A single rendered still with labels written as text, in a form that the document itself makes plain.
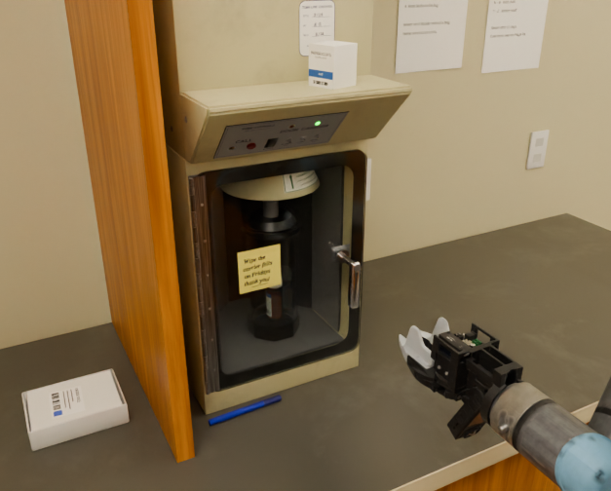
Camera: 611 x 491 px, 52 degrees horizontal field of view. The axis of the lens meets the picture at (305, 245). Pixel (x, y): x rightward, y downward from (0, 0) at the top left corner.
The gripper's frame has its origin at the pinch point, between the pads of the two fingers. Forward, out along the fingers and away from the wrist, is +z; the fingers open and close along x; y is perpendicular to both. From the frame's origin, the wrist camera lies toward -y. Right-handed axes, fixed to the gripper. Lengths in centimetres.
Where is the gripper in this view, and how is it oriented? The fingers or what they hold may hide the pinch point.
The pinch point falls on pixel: (412, 342)
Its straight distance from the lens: 99.0
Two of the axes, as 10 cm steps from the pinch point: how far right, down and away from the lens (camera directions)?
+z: -4.6, -3.7, 8.1
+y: 0.0, -9.1, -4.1
